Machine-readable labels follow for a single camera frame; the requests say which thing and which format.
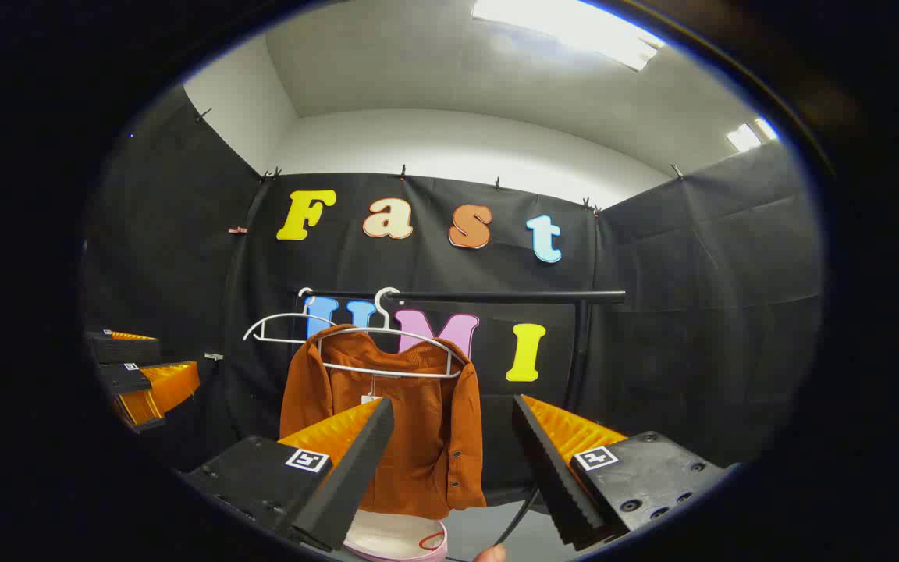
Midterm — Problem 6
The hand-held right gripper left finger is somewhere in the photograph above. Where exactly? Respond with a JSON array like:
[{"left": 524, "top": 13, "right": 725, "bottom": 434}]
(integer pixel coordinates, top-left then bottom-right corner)
[{"left": 183, "top": 397, "right": 396, "bottom": 553}]

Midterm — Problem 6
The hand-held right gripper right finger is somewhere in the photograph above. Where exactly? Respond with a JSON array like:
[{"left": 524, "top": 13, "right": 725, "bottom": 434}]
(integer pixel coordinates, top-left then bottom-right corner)
[{"left": 512, "top": 393, "right": 733, "bottom": 551}]

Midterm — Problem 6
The rust orange corduroy shirt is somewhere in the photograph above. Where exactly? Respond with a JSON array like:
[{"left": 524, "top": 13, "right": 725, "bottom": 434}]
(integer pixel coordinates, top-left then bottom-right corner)
[{"left": 279, "top": 324, "right": 488, "bottom": 520}]

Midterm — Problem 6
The white laundry hamper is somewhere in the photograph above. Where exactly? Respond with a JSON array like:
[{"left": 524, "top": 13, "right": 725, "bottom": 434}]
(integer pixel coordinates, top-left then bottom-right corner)
[{"left": 343, "top": 509, "right": 450, "bottom": 562}]

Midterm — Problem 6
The white clothes hanger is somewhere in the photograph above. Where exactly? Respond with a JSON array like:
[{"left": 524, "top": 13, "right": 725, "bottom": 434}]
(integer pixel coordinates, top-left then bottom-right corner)
[
  {"left": 317, "top": 286, "right": 470, "bottom": 379},
  {"left": 243, "top": 287, "right": 339, "bottom": 346}
]

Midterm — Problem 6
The black clothes rack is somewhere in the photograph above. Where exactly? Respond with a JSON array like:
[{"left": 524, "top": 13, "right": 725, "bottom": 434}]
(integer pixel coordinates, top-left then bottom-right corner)
[{"left": 293, "top": 289, "right": 627, "bottom": 545}]

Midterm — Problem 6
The black backdrop cloth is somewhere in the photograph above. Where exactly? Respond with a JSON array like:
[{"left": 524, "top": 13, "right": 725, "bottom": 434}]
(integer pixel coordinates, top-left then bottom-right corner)
[{"left": 81, "top": 86, "right": 823, "bottom": 500}]

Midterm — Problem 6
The small ceiling light panel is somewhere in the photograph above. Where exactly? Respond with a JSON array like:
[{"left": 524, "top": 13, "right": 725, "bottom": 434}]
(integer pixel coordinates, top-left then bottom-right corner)
[{"left": 726, "top": 117, "right": 779, "bottom": 153}]

